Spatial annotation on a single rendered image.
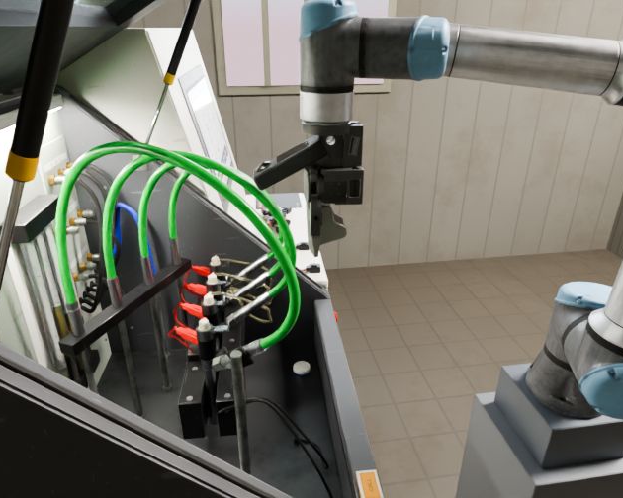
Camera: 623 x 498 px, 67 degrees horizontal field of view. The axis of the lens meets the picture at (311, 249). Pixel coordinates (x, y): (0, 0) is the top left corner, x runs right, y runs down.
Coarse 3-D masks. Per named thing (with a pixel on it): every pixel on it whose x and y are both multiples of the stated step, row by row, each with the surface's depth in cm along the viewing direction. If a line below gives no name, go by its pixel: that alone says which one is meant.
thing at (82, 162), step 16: (112, 144) 59; (128, 144) 58; (144, 144) 58; (80, 160) 61; (176, 160) 57; (208, 176) 57; (64, 192) 65; (224, 192) 57; (64, 208) 66; (240, 208) 57; (64, 224) 68; (256, 224) 57; (64, 240) 69; (272, 240) 57; (64, 256) 70; (288, 256) 59; (64, 272) 71; (288, 272) 58; (64, 288) 72; (288, 288) 60; (288, 320) 62; (272, 336) 64
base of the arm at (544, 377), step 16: (544, 352) 91; (528, 368) 96; (544, 368) 90; (560, 368) 87; (528, 384) 94; (544, 384) 90; (560, 384) 87; (576, 384) 86; (544, 400) 90; (560, 400) 87; (576, 400) 86; (576, 416) 87; (592, 416) 87
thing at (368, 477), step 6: (360, 474) 69; (366, 474) 69; (372, 474) 69; (366, 480) 68; (372, 480) 68; (366, 486) 67; (372, 486) 67; (366, 492) 66; (372, 492) 66; (378, 492) 66
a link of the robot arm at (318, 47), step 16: (320, 0) 58; (336, 0) 59; (304, 16) 60; (320, 16) 58; (336, 16) 58; (352, 16) 59; (304, 32) 61; (320, 32) 59; (336, 32) 59; (352, 32) 59; (304, 48) 61; (320, 48) 60; (336, 48) 60; (352, 48) 59; (304, 64) 62; (320, 64) 61; (336, 64) 61; (352, 64) 61; (304, 80) 63; (320, 80) 62; (336, 80) 62; (352, 80) 64
